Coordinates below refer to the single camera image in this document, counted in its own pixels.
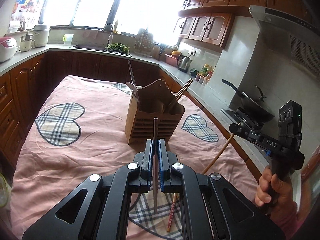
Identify metal dish rack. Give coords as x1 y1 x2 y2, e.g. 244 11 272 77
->
134 28 160 60

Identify stainless electric kettle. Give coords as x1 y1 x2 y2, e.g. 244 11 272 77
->
177 54 192 73

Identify wooden spoon in holder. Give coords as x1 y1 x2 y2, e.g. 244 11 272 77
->
151 100 165 114

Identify red patterned wooden chopstick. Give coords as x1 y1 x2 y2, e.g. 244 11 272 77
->
166 122 242 233

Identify dark chopstick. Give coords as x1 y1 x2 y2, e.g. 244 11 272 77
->
128 60 136 86

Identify upper wooden wall cabinets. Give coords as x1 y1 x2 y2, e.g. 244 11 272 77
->
174 0 312 48

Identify black wok with handle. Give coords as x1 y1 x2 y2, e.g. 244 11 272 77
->
221 79 275 123

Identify chrome kitchen faucet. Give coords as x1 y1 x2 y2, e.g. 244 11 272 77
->
101 23 115 47

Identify metal spoon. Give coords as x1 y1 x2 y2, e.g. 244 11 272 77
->
125 82 139 101

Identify condiment bottles group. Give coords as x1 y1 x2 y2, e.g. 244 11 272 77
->
195 64 216 86

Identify green leafy vegetables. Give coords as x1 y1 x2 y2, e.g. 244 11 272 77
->
106 43 129 55

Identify kitchen window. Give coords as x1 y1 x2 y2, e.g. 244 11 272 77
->
39 0 183 46

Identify large white cooker pot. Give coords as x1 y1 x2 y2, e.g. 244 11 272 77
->
31 24 50 48

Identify pink container with fruit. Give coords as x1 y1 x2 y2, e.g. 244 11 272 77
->
165 50 182 67

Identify fruit beach poster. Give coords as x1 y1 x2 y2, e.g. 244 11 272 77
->
8 0 45 33

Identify white pink rice cooker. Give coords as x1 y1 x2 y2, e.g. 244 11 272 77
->
0 36 17 63

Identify person's right hand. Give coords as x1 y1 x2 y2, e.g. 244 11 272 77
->
254 166 297 221

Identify green white plastic jug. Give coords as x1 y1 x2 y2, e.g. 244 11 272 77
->
62 34 73 46

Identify gas stove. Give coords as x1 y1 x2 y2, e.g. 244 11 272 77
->
221 107 275 134

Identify range hood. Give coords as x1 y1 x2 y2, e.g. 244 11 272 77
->
249 5 319 79

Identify lower wooden base cabinets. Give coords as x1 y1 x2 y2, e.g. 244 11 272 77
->
1 49 261 180

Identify green rimmed bowl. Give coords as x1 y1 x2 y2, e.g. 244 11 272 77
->
0 174 9 207

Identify small white electric pot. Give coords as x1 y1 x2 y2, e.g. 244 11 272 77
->
20 33 34 53

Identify wooden utensil holder box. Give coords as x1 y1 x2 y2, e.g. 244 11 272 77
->
125 79 185 144

